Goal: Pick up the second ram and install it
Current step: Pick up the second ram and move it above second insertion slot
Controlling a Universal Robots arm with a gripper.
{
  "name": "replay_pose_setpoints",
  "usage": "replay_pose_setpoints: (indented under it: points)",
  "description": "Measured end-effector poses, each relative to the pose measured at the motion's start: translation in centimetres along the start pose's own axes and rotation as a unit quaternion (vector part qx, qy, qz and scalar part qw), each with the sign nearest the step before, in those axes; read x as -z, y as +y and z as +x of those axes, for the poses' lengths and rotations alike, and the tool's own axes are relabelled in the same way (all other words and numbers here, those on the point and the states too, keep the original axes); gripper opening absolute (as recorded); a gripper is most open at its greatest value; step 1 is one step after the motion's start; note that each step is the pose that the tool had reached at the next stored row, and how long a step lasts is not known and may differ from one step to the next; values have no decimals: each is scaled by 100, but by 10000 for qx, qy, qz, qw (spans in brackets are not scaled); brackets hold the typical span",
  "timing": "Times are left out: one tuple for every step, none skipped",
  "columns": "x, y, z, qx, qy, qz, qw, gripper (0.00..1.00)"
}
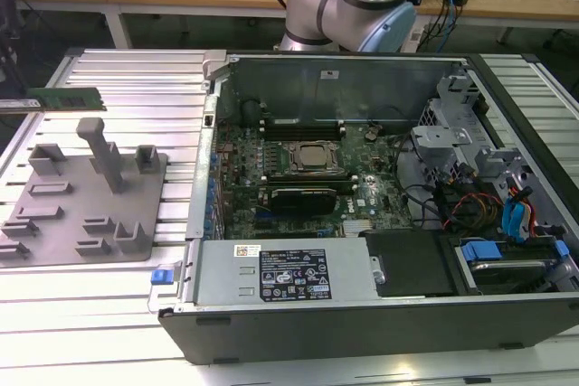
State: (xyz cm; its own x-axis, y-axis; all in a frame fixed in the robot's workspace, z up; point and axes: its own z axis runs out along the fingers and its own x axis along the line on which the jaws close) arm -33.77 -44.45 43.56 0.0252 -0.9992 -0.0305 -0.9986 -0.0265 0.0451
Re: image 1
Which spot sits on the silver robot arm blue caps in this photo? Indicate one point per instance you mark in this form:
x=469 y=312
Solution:
x=316 y=11

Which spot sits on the grey parts rack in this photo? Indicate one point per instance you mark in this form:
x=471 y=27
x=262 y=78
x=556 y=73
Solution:
x=68 y=246

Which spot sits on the blue case latch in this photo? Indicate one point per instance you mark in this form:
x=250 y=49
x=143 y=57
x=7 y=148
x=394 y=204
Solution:
x=162 y=278

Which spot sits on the green motherboard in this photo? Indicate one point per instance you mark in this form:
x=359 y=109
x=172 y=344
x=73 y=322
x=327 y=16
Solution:
x=244 y=205

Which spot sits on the grey power supply unit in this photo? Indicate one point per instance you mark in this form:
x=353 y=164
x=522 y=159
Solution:
x=221 y=273

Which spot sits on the silver CPU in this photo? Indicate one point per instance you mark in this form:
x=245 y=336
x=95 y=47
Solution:
x=313 y=155

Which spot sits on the white case sticker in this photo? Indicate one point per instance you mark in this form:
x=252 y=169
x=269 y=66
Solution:
x=329 y=74

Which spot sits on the black graphics card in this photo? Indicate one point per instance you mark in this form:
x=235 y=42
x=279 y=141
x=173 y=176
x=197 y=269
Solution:
x=303 y=200

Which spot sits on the black power supply label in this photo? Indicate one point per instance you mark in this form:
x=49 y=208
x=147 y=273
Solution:
x=294 y=275

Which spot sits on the round coin battery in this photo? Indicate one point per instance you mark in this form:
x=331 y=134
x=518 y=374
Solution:
x=371 y=135

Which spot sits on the silver chipset heatsink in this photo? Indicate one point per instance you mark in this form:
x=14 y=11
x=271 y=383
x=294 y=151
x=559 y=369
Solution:
x=357 y=228

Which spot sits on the grey metal drive cage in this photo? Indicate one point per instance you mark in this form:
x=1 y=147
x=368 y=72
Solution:
x=441 y=135

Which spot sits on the black open PC case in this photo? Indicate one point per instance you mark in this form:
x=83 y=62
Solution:
x=362 y=336

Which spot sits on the black plastic shroud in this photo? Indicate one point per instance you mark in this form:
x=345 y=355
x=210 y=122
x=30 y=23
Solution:
x=407 y=264

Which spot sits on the hard disk in blue carrier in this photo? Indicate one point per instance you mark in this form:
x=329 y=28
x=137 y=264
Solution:
x=479 y=251

